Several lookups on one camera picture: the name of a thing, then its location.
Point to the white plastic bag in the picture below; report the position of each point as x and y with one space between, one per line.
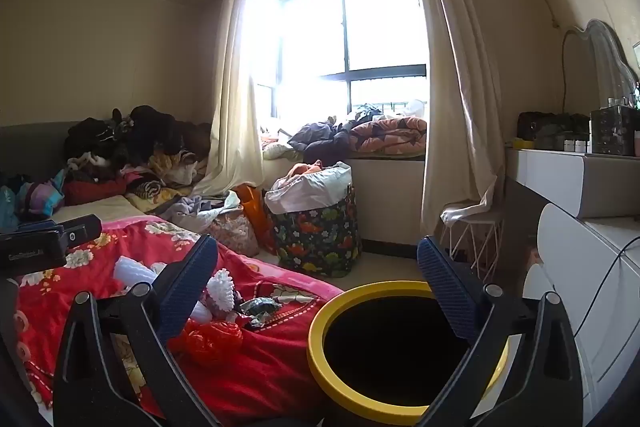
310 192

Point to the floral fabric bag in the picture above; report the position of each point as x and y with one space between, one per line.
235 232

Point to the white vanity dresser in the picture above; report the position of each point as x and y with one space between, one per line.
575 177

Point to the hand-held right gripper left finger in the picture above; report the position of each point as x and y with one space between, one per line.
187 287

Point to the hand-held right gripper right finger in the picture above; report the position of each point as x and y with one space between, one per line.
447 287

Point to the orange patterned quilt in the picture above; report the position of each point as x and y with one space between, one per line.
390 137

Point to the cream curtain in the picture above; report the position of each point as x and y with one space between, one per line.
450 82
235 82

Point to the blue patterned cloth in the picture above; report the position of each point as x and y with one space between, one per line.
35 202

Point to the wavy framed mirror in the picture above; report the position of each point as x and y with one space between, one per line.
600 67

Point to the black bag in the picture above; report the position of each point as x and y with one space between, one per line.
550 127

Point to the green white cloth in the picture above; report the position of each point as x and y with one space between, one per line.
277 149

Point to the red cloth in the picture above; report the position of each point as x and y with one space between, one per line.
92 193

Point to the beige patterned blanket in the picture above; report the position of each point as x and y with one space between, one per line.
160 182

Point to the dark wrapper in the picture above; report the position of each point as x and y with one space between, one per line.
260 309

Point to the grey bed headboard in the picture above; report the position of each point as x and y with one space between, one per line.
30 147

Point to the yellow flat item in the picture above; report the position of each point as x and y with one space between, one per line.
524 144

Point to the orange cloth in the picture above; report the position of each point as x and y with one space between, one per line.
305 169

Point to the black framed window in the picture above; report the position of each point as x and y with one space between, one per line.
380 32

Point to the white foam fruit net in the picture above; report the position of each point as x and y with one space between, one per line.
225 289
131 272

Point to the yellow-rimmed black bin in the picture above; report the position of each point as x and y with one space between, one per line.
320 357

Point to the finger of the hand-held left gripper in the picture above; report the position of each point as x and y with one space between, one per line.
40 249

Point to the orange bag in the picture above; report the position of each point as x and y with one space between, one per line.
252 207

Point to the dark clear cosmetics box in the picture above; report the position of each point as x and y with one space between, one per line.
612 132

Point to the red floral blanket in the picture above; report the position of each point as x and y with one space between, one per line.
280 372

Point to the dinosaur print basket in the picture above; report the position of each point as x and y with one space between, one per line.
315 242

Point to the pile of dark clothes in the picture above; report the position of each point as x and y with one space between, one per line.
145 132

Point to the dark jacket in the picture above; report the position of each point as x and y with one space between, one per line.
320 139

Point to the red plastic bag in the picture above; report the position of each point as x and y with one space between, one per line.
210 342

